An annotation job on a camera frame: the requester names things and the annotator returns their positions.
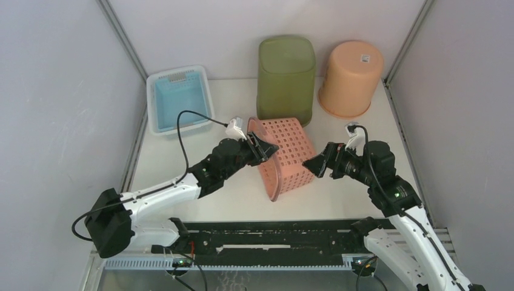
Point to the white plastic basket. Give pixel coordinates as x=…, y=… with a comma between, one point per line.
x=187, y=120

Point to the pink perforated basket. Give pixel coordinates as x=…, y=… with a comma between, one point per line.
x=284, y=171

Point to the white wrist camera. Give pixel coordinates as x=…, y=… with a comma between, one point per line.
x=356, y=135
x=234, y=129

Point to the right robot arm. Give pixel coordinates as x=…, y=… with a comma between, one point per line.
x=428, y=265

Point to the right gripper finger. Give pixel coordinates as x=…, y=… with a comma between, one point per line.
x=318, y=164
x=333, y=148

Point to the blue perforated basket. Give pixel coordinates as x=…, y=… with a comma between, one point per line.
x=178, y=92

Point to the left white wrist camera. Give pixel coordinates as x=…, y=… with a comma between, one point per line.
x=234, y=129

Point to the green plastic waste bin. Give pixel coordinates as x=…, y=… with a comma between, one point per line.
x=286, y=78

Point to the orange plastic bucket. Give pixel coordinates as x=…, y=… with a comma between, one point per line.
x=353, y=71

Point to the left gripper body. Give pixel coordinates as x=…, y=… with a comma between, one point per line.
x=243, y=159

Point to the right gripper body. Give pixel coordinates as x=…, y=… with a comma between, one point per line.
x=350, y=165

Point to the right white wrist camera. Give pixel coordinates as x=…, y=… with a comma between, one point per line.
x=356, y=135

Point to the black mounting base rail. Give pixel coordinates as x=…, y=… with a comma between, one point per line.
x=318, y=241

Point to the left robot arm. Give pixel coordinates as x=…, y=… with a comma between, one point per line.
x=120, y=221

